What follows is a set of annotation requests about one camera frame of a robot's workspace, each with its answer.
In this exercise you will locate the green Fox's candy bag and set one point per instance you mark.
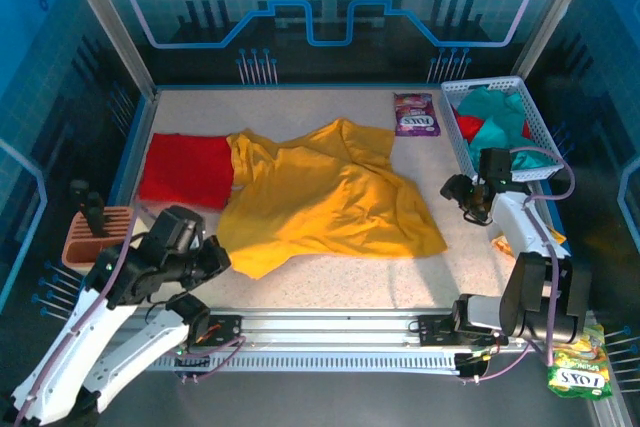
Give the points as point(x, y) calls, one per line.
point(580, 362)

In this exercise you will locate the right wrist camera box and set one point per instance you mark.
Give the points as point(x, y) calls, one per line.
point(495, 167)

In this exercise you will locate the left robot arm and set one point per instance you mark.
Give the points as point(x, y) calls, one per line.
point(55, 372)

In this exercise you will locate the aluminium frame post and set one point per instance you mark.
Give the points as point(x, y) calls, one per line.
point(110, 22)
point(550, 12)

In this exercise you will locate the folded red t-shirt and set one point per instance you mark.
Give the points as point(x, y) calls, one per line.
point(185, 169)

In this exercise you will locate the purple Fox's berries candy bag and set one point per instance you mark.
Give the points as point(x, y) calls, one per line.
point(416, 117)

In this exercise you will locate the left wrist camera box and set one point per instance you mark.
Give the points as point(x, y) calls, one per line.
point(175, 227)

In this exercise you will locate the blue printed side panel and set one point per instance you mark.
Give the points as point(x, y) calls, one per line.
point(40, 97)
point(610, 72)

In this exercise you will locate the aluminium frame rail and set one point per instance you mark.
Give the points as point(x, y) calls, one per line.
point(325, 327)

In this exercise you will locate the terracotta slotted holder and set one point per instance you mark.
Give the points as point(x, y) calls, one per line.
point(80, 247)

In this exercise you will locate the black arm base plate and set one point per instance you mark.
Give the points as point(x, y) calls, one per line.
point(225, 329)
point(435, 329)

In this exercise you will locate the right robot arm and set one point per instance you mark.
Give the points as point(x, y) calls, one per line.
point(520, 227)

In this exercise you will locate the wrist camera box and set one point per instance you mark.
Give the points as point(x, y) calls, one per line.
point(495, 167)
point(175, 227)

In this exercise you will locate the yellow t-shirt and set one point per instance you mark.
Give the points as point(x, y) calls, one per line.
point(325, 197)

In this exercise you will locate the crumpled red t-shirt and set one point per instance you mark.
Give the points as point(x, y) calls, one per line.
point(467, 127)

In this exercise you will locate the white perforated plastic basket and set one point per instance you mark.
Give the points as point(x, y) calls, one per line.
point(532, 102)

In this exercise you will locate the orange snack packet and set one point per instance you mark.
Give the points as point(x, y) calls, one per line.
point(500, 245)

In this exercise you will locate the teal t-shirt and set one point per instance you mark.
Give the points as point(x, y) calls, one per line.
point(495, 107)

